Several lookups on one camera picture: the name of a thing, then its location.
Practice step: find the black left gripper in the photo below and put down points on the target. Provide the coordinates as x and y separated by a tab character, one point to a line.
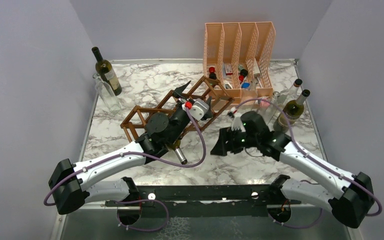
178	93

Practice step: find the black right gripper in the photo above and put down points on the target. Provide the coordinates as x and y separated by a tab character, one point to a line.
221	146

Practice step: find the green bottle silver cap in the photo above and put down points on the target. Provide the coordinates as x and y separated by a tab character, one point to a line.
178	152

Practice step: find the green bottle white label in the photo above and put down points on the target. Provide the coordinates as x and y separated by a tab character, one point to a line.
291	112

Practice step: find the dark green wine bottle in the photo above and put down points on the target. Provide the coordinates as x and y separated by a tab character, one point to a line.
106	71

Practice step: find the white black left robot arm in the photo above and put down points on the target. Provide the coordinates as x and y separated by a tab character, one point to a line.
74	184

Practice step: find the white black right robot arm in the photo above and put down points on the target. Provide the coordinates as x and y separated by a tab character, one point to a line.
348	196

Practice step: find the brown wooden wine rack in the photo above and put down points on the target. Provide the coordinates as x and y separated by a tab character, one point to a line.
204	88

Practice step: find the red capped small bottle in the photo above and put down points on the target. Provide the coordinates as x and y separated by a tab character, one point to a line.
212	73

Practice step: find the blue bottle cap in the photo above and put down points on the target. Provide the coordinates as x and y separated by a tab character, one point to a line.
245	85

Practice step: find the pink capped small bottle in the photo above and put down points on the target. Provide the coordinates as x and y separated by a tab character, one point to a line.
264	103

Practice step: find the peach plastic file organizer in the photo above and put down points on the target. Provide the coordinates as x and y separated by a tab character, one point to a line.
239	51

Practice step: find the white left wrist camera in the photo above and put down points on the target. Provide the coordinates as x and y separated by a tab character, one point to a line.
196	109

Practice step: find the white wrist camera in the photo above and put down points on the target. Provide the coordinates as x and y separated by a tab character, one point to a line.
196	109
237	124

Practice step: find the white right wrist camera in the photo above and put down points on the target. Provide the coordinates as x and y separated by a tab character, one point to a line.
237	124

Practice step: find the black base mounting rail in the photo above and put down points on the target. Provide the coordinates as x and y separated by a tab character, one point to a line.
195	201

